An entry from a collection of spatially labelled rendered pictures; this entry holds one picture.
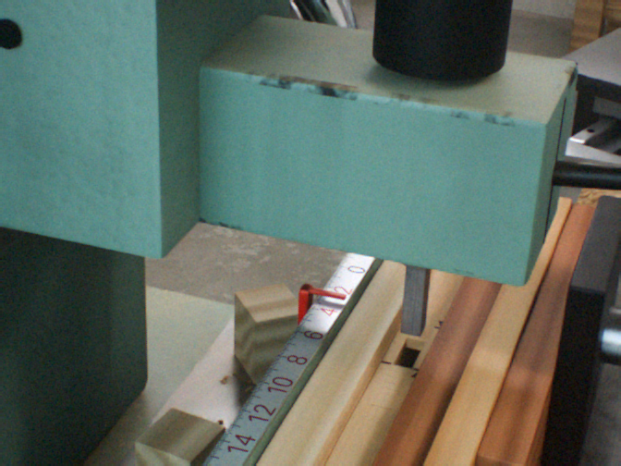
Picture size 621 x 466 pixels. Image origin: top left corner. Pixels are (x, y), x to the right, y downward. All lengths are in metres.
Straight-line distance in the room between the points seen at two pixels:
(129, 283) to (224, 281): 1.76
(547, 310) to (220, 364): 0.28
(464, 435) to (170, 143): 0.15
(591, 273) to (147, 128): 0.19
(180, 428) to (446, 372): 0.20
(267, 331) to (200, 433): 0.11
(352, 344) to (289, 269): 1.97
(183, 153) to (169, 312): 0.36
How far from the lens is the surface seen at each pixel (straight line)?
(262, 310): 0.75
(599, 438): 0.59
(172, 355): 0.80
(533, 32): 3.94
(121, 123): 0.47
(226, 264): 2.51
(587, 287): 0.51
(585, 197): 0.79
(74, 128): 0.48
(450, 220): 0.48
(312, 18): 0.63
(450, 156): 0.47
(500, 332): 0.54
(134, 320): 0.72
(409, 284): 0.53
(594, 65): 1.27
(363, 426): 0.50
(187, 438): 0.66
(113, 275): 0.68
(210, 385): 0.77
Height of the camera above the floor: 1.24
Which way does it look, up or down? 28 degrees down
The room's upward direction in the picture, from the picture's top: 3 degrees clockwise
